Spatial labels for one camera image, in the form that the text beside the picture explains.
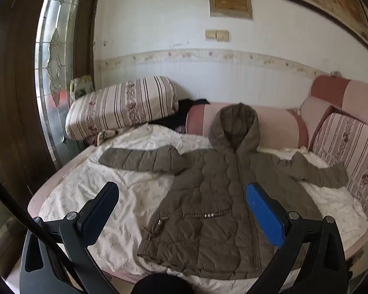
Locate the small framed wall plaque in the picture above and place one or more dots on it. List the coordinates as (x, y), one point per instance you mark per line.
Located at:
(241, 9)

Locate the floral cloth under pillow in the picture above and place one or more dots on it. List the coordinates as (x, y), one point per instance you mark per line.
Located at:
(105, 135)

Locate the beige wall switch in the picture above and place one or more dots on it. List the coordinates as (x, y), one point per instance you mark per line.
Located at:
(218, 35)

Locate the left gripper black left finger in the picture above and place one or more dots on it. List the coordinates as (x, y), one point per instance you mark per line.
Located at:
(55, 257)

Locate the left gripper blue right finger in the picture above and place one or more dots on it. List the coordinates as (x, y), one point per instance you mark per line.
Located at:
(324, 269)

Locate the pink red sofa backrest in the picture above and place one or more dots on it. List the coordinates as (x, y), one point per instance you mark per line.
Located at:
(330, 94)

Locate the brown quilted hooded jacket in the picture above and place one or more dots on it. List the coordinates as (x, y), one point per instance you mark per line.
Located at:
(204, 226)

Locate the striped floral pillow left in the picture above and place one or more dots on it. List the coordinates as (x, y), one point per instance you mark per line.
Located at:
(122, 105)

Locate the black clothing behind bolster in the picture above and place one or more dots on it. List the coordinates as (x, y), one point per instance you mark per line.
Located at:
(179, 118)

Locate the striped floral cushion right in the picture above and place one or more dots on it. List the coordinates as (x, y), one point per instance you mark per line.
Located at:
(342, 138)

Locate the pink cylindrical bolster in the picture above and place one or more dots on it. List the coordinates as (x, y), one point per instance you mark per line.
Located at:
(279, 128)

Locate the stained glass door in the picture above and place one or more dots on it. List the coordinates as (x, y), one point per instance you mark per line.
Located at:
(53, 70)

